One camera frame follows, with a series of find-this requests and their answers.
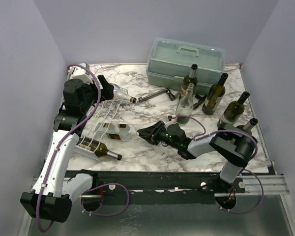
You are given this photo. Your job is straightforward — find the clear glass wine bottle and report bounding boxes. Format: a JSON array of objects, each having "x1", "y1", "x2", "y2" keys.
[{"x1": 176, "y1": 83, "x2": 195, "y2": 125}]

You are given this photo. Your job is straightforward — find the clear acrylic wine rack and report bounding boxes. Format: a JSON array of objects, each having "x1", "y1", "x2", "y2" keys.
[{"x1": 73, "y1": 84, "x2": 129, "y2": 161}]

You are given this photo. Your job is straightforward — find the dark green labelled wine bottle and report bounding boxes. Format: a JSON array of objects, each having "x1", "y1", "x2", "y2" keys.
[{"x1": 179, "y1": 64, "x2": 198, "y2": 99}]

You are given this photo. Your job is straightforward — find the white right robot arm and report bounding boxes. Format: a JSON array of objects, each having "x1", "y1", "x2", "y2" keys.
[{"x1": 138, "y1": 121, "x2": 258, "y2": 193}]

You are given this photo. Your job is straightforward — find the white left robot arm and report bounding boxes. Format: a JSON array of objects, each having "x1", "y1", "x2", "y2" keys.
[{"x1": 20, "y1": 75, "x2": 114, "y2": 223}]

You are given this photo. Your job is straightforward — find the clear bottle with cork stopper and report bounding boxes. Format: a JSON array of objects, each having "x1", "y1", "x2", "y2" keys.
[{"x1": 112, "y1": 84, "x2": 137, "y2": 104}]

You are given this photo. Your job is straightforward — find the green bottle in rack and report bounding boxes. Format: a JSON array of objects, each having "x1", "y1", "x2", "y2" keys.
[{"x1": 77, "y1": 137, "x2": 122, "y2": 161}]

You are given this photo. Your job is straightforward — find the olive green wine bottle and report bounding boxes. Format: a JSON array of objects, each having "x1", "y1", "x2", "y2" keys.
[{"x1": 202, "y1": 73, "x2": 229, "y2": 115}]

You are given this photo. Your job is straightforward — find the dark green white-label bottle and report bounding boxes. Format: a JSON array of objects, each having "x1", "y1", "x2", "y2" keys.
[{"x1": 217, "y1": 91, "x2": 250, "y2": 127}]

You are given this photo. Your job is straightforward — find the green bottle silver neck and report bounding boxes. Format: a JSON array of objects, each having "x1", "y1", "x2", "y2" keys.
[{"x1": 237, "y1": 118, "x2": 259, "y2": 135}]

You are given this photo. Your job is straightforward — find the grey metal rod tool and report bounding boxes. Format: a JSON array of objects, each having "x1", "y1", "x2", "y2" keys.
[{"x1": 138, "y1": 88, "x2": 180, "y2": 103}]

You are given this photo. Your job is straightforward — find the black corkscrew tool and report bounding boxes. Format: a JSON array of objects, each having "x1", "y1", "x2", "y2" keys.
[{"x1": 193, "y1": 94, "x2": 207, "y2": 110}]

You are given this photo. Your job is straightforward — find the green plastic toolbox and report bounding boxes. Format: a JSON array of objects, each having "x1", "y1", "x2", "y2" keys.
[{"x1": 146, "y1": 38, "x2": 225, "y2": 95}]

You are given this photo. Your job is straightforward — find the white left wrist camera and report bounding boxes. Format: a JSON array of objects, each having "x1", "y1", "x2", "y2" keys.
[{"x1": 66, "y1": 66, "x2": 92, "y2": 84}]

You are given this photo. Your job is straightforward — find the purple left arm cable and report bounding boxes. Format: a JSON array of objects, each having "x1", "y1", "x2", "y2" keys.
[{"x1": 36, "y1": 63, "x2": 130, "y2": 233}]

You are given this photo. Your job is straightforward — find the black metal base rail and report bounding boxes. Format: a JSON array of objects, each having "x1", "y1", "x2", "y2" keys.
[{"x1": 63, "y1": 169, "x2": 246, "y2": 205}]

